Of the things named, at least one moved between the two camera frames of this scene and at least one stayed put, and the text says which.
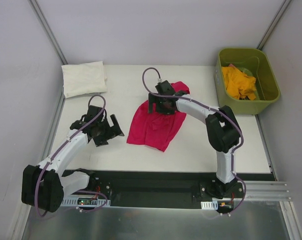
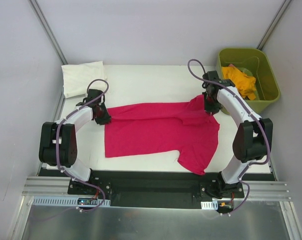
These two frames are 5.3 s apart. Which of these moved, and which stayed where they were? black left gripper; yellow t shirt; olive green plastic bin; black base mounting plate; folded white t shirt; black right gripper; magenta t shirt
Moved: magenta t shirt; black left gripper; black right gripper
Stayed: black base mounting plate; folded white t shirt; yellow t shirt; olive green plastic bin
